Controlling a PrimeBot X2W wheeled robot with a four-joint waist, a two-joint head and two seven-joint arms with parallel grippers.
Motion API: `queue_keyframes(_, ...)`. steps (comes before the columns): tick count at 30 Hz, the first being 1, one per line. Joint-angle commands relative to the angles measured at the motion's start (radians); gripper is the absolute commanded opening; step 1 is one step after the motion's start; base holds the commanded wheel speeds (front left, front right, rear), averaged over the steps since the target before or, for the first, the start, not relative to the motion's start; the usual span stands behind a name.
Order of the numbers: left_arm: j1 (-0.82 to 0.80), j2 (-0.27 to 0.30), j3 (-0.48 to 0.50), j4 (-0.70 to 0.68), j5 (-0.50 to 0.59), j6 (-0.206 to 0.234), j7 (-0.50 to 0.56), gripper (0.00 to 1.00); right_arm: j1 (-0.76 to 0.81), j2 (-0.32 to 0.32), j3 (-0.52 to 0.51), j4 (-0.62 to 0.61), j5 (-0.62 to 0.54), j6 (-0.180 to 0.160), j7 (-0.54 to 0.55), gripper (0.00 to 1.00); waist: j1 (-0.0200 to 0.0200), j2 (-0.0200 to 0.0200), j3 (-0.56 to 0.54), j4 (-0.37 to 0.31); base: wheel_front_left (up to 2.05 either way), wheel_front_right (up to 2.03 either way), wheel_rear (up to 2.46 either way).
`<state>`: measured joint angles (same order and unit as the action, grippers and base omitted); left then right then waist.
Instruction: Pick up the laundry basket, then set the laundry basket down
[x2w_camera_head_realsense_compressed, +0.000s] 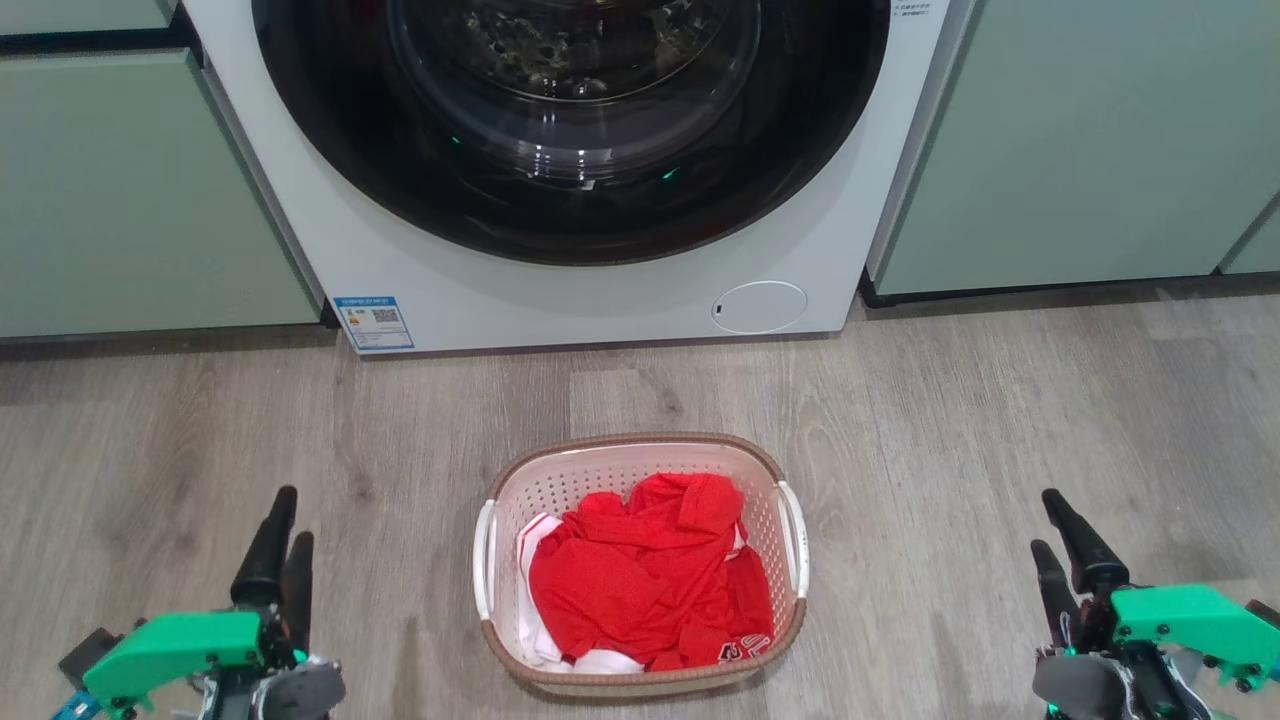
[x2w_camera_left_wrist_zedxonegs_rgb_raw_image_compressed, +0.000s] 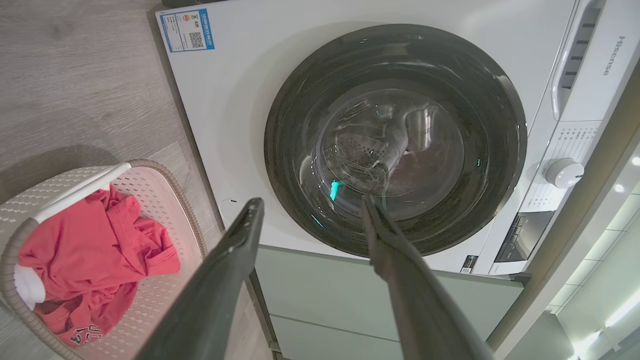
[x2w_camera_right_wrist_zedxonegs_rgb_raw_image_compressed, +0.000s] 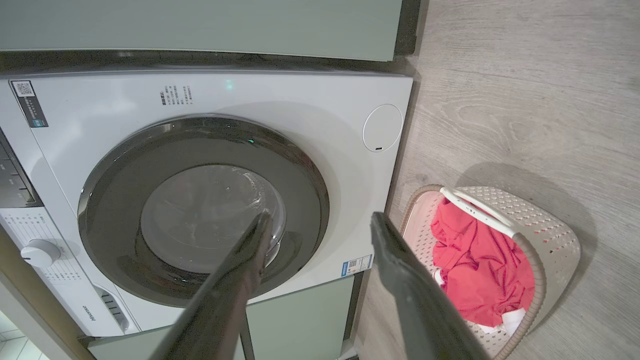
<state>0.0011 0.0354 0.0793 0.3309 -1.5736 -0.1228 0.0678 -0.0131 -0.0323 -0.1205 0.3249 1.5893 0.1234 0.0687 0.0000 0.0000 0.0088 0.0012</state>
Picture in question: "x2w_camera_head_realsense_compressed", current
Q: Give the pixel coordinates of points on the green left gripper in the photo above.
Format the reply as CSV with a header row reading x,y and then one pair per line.
x,y
170,645

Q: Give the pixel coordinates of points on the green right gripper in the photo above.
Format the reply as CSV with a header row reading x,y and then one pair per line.
x,y
1190,620

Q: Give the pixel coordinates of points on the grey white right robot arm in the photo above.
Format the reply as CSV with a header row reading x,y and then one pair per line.
x,y
1075,685

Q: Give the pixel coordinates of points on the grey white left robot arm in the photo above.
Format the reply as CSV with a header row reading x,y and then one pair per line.
x,y
305,690

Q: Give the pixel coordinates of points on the beige perforated laundry basket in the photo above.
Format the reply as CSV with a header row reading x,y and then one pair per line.
x,y
600,470

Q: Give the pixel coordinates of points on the blue energy label sticker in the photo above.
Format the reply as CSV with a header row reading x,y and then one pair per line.
x,y
373,322

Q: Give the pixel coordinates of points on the red mesh garment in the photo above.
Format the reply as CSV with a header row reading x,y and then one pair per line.
x,y
640,580

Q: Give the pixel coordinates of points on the large pale green cabinet door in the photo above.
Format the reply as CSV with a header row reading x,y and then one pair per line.
x,y
130,200

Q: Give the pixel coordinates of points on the round white filter cover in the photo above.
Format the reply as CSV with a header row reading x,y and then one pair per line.
x,y
760,307

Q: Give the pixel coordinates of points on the white front-load washing machine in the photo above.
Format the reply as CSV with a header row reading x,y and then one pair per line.
x,y
600,300

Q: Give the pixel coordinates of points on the wide pale green cabinet panel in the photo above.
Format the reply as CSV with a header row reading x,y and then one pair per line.
x,y
1080,150

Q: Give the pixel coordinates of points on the dark glass washer door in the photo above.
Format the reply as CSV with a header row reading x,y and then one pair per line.
x,y
400,150

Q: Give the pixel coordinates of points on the small pale green cabinet drawer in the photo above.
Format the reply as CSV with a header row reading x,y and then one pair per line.
x,y
80,12

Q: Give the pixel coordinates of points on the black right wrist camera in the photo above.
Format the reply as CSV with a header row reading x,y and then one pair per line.
x,y
1265,612

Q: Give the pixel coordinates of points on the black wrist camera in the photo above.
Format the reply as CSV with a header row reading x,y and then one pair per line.
x,y
1265,612
85,655

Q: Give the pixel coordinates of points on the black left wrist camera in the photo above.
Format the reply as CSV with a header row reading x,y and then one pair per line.
x,y
85,655

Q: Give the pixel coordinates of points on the blue left camera connector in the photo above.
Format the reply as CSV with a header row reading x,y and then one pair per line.
x,y
75,708

